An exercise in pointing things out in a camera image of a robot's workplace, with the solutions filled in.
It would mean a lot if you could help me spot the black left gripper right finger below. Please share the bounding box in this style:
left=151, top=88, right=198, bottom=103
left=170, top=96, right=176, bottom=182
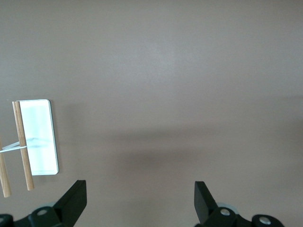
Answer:
left=194, top=181, right=283, bottom=227

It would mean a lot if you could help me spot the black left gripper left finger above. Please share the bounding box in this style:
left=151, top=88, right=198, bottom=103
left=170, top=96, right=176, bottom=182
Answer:
left=0, top=180, right=88, bottom=227

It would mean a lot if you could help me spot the white rack with wooden rods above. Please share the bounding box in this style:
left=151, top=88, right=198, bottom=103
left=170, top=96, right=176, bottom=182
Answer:
left=0, top=98, right=60, bottom=198

